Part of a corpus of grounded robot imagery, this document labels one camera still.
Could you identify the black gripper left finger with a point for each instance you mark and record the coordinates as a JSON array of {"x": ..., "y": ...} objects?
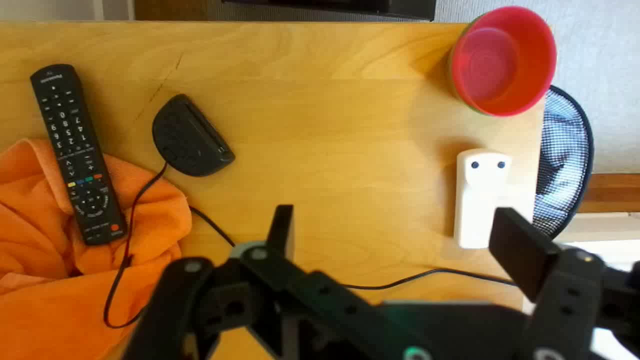
[{"x": 220, "y": 306}]

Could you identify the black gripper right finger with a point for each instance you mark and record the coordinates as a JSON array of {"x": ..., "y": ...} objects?
[{"x": 572, "y": 300}]

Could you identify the pink and green cup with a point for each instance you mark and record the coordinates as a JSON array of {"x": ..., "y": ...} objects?
[{"x": 502, "y": 61}]

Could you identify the wooden side table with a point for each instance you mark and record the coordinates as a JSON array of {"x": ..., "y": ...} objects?
[{"x": 612, "y": 192}]

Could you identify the white power adapter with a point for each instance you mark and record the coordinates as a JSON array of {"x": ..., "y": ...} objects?
[{"x": 476, "y": 201}]

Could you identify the black half-round device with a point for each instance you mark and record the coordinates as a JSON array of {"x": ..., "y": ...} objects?
[{"x": 189, "y": 136}]

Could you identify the orange cloth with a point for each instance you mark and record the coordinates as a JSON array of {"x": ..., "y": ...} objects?
[{"x": 47, "y": 300}]

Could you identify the black remote control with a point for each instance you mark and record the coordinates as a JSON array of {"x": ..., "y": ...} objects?
[{"x": 76, "y": 152}]

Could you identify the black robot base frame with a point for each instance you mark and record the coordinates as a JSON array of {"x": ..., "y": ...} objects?
[{"x": 287, "y": 8}]

